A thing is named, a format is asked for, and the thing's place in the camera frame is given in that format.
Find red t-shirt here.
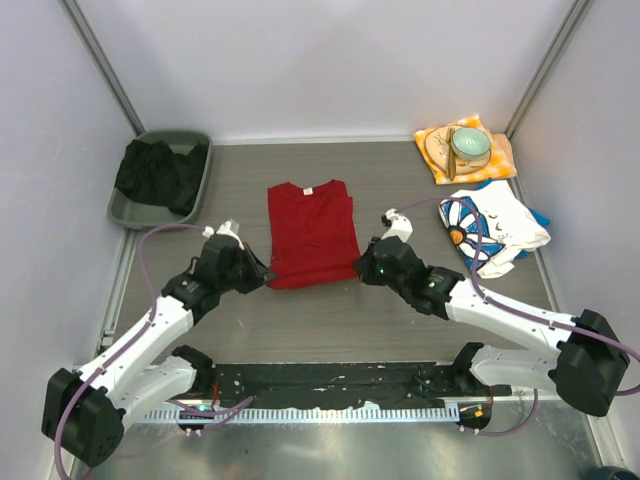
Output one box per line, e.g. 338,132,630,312
267,179,360,290

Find grey plastic bin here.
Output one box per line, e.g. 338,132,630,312
107,130,213,230

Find white daisy print t-shirt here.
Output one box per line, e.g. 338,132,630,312
439,180,551,279

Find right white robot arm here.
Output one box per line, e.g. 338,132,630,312
354,236,630,417

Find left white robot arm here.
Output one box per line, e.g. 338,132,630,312
41,220,272,478

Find black t-shirt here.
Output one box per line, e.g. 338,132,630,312
114,140,208,216

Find wooden chopsticks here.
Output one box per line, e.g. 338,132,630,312
446,126,456,181

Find beige plate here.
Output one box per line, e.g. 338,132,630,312
424,126,491,178

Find light green bowl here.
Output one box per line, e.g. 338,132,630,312
451,127,491,161

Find orange checkered cloth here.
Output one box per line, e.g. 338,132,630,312
413,115,517,185

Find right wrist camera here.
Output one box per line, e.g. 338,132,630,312
381,209,413,243

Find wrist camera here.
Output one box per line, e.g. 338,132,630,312
381,209,413,243
202,219,245,250

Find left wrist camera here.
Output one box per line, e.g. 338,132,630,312
202,219,245,250

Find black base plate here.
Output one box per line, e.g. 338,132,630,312
176,362,512,410

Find white slotted cable duct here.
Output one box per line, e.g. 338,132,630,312
138,402,460,427

